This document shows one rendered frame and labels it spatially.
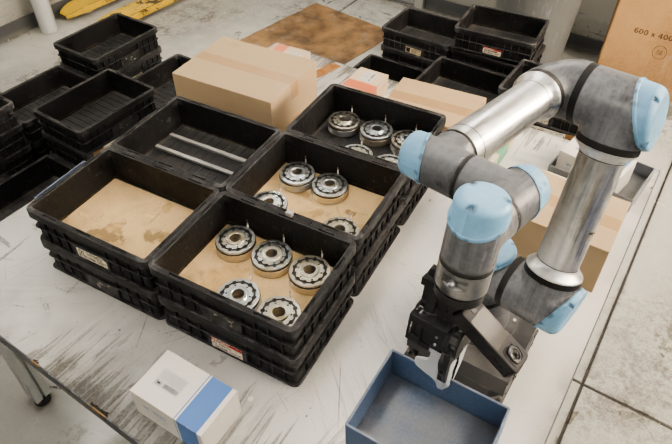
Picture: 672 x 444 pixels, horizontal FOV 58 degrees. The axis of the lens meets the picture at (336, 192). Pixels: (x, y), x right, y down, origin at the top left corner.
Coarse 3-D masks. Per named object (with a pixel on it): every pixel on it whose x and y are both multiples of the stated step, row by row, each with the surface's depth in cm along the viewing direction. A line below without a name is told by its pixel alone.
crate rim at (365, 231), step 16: (272, 144) 176; (320, 144) 174; (256, 160) 169; (368, 160) 169; (240, 176) 164; (400, 176) 164; (240, 192) 159; (272, 208) 155; (384, 208) 156; (320, 224) 150; (368, 224) 150
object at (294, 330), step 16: (224, 192) 159; (208, 208) 154; (256, 208) 155; (192, 224) 150; (304, 224) 150; (176, 240) 146; (352, 240) 146; (160, 256) 142; (352, 256) 145; (160, 272) 139; (336, 272) 139; (192, 288) 136; (320, 288) 135; (224, 304) 133; (240, 304) 132; (256, 320) 130; (272, 320) 129; (304, 320) 129; (288, 336) 128
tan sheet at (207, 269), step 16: (256, 240) 160; (208, 256) 156; (192, 272) 152; (208, 272) 152; (224, 272) 152; (240, 272) 152; (208, 288) 148; (272, 288) 148; (288, 288) 148; (304, 304) 144
